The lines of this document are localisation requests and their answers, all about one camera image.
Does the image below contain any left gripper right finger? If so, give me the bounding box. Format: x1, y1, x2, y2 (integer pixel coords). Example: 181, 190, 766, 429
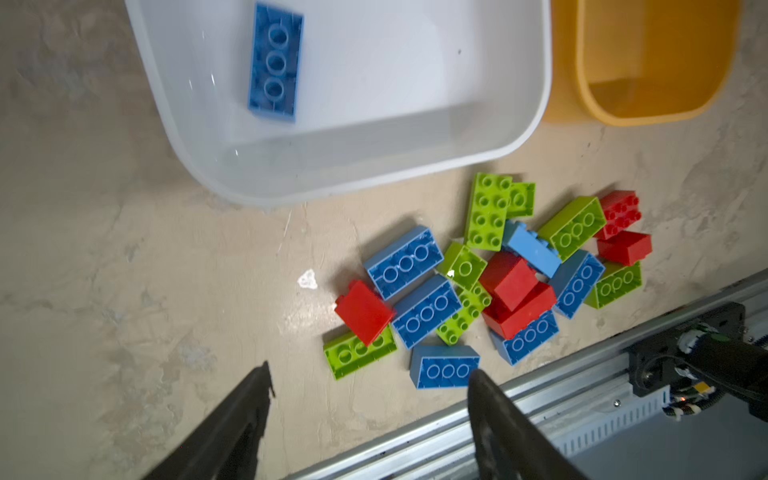
468, 369, 584, 479

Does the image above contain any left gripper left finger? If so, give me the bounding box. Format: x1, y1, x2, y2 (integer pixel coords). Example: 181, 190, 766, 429
145, 363, 274, 479

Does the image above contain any green diagonal long brick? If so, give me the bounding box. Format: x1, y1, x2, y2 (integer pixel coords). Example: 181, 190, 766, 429
437, 282, 492, 346

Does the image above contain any small green square brick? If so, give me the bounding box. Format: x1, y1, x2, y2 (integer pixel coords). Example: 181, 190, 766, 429
437, 242, 488, 289

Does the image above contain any light blue brick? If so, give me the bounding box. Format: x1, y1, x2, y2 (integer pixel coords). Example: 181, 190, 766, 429
502, 219, 562, 278
247, 2, 304, 122

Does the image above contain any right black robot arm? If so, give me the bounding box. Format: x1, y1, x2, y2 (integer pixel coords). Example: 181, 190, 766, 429
677, 330, 767, 422

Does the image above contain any red long centre brick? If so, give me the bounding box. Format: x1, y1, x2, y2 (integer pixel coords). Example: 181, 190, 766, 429
483, 282, 556, 340

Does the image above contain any red centre square brick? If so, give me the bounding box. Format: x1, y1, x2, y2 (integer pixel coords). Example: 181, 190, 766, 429
479, 251, 538, 311

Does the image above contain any blue diagonal brick right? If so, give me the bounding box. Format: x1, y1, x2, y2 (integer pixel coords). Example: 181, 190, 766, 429
549, 250, 606, 319

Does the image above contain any red brick small right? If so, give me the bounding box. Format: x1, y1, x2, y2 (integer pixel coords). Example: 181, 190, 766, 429
597, 230, 653, 266

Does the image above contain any green brick top tall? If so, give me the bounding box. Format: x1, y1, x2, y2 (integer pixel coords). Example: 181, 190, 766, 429
464, 173, 513, 252

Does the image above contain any small green brick top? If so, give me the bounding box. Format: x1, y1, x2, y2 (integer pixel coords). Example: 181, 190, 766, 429
506, 183, 536, 219

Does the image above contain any near white plastic bin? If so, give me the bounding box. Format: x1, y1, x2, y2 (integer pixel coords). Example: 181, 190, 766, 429
126, 1, 552, 207

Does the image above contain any yellow plastic bin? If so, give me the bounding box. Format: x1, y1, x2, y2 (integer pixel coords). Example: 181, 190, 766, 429
544, 1, 743, 127

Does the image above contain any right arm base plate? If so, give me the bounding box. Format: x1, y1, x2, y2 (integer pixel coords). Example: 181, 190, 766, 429
628, 302, 746, 397

